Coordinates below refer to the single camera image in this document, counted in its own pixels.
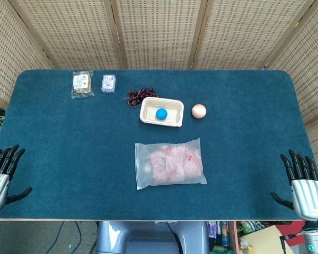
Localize beige cardboard sheet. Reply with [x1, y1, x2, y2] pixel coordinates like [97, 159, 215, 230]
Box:
[243, 224, 295, 254]

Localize transparent plastic bag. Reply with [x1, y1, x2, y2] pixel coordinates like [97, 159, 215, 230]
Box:
[134, 137, 208, 191]

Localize peach coloured ball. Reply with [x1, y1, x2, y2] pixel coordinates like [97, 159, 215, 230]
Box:
[191, 104, 207, 119]

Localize brown wooden shelf post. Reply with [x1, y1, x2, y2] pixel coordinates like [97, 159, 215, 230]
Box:
[227, 221, 241, 254]

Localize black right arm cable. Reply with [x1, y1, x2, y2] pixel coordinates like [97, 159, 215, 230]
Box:
[279, 229, 308, 254]

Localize grey-blue robot torso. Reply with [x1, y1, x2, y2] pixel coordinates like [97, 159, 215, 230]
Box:
[95, 221, 210, 254]

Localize purple snack packet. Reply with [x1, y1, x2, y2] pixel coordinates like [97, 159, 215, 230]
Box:
[208, 221, 218, 239]

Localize beige food container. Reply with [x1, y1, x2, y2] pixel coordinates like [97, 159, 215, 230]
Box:
[139, 96, 185, 128]

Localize small purple packet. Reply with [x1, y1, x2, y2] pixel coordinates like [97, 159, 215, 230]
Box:
[101, 74, 117, 94]

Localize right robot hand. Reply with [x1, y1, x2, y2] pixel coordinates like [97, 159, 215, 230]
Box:
[270, 149, 318, 222]

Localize packaged bread in clear wrap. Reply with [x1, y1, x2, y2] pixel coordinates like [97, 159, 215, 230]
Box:
[70, 70, 95, 99]

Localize woven folding screen panel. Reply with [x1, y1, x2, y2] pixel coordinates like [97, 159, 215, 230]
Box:
[262, 0, 318, 186]
[0, 0, 55, 106]
[105, 0, 210, 70]
[188, 0, 316, 70]
[2, 0, 125, 70]

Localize black torso cable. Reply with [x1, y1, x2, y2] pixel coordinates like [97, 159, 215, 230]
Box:
[165, 221, 182, 254]

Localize bunch of red grapes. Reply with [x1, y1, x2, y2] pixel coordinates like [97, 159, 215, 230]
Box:
[124, 88, 160, 108]

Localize red flat item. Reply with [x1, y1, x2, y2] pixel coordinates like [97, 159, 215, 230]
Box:
[278, 221, 305, 236]

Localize blue floor cable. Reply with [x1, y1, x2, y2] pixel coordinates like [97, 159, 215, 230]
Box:
[43, 221, 66, 254]

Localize pink floral clothes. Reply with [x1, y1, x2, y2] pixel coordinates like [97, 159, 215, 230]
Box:
[148, 147, 204, 185]

